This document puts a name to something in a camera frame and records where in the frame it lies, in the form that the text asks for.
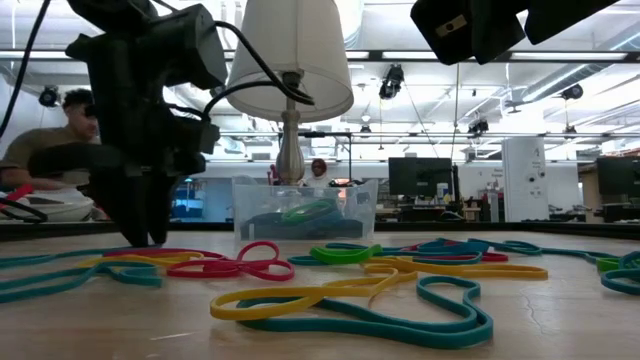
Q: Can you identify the black hanging cable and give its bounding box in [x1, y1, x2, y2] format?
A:
[0, 0, 52, 139]

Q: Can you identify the white cabinet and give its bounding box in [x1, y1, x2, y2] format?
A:
[501, 136, 551, 223]

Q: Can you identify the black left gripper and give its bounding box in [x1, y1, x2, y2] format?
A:
[27, 19, 222, 248]

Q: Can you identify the green rubber band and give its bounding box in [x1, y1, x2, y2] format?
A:
[308, 243, 384, 266]
[280, 198, 342, 225]
[594, 256, 624, 274]

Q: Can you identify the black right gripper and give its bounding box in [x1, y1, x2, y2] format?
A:
[409, 0, 528, 66]

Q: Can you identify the yellow rubber band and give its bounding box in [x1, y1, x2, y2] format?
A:
[363, 256, 550, 281]
[209, 267, 419, 322]
[77, 251, 205, 270]

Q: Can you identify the clear plastic bin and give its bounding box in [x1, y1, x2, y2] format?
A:
[231, 178, 380, 242]

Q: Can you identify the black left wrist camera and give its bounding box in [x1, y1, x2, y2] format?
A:
[162, 3, 229, 92]

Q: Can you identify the white shade silver table lamp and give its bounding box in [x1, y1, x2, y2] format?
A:
[225, 0, 355, 187]

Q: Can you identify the black computer monitor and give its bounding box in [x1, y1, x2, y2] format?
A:
[596, 156, 640, 199]
[388, 156, 454, 197]

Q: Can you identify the person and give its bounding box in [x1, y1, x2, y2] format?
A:
[0, 88, 101, 192]
[304, 158, 334, 189]

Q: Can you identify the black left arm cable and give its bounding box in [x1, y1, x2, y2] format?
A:
[202, 19, 317, 121]

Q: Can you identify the white bowl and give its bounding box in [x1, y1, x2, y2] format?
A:
[0, 187, 97, 224]

